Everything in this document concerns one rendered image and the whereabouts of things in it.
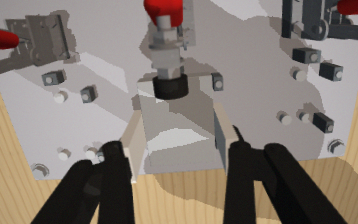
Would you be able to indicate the grey rectangular plate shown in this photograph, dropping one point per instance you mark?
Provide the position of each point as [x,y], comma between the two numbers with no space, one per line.
[179,131]

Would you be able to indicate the grey metal fixture plate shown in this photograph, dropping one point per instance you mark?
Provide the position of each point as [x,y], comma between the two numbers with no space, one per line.
[108,46]

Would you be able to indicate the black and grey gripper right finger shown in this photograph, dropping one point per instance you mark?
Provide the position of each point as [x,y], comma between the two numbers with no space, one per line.
[294,195]

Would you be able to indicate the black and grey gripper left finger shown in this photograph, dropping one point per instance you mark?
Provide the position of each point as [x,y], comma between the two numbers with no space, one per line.
[121,163]

